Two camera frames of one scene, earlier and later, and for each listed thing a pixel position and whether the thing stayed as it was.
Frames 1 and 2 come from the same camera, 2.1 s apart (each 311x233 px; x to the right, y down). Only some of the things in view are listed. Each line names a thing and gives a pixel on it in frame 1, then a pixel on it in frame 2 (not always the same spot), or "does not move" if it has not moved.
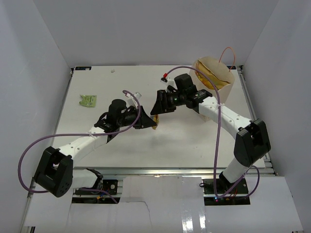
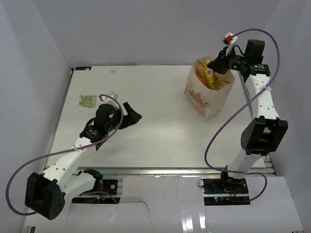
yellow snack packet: [156, 118] → [209, 73]
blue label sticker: [83, 68] does not move
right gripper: [162, 105] → [219, 65]
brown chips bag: [218, 83] does not move
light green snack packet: [88, 100] does not move
